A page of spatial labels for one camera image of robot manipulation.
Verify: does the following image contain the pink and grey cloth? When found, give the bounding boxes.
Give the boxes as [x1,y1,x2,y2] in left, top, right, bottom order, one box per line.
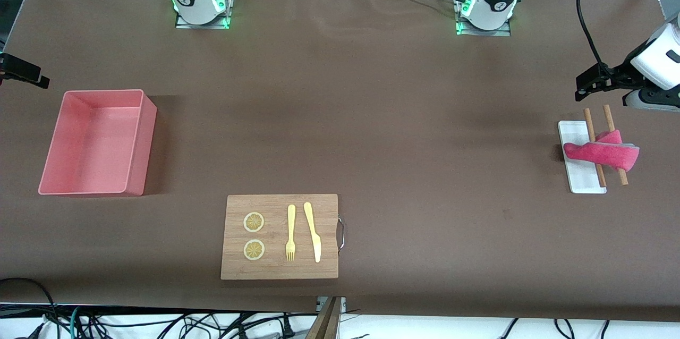
[563,129,641,172]

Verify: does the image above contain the pink plastic bin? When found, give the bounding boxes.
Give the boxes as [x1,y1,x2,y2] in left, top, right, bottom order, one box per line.
[38,89,158,197]

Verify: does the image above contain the white rectangular rack tray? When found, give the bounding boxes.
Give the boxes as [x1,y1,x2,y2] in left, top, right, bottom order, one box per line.
[557,120,607,194]

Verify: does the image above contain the brown table cover sheet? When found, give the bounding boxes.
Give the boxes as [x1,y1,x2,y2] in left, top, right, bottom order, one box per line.
[0,0,680,324]

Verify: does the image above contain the yellow lemon slice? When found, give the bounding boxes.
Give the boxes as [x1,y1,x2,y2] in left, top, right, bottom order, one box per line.
[243,240,266,261]
[243,212,265,233]

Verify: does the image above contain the yellow plastic fork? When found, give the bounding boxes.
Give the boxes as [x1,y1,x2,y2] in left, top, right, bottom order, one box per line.
[285,204,296,262]

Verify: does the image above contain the wooden cutting board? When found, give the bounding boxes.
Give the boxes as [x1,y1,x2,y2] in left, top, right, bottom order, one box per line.
[220,194,339,281]

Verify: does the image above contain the yellow plastic knife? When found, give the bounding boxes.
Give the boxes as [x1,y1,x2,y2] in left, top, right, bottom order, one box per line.
[303,201,322,264]

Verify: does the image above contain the brown wooden stand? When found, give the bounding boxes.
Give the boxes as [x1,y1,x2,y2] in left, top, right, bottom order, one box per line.
[305,296,343,339]

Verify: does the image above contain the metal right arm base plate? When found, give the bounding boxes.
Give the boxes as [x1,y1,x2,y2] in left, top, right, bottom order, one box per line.
[175,0,237,30]

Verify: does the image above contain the black floor cable loop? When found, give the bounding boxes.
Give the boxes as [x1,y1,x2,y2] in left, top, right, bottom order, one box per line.
[0,277,59,339]

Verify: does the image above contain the tangled black floor cables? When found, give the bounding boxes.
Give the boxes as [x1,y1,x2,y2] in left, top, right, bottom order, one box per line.
[80,310,298,339]

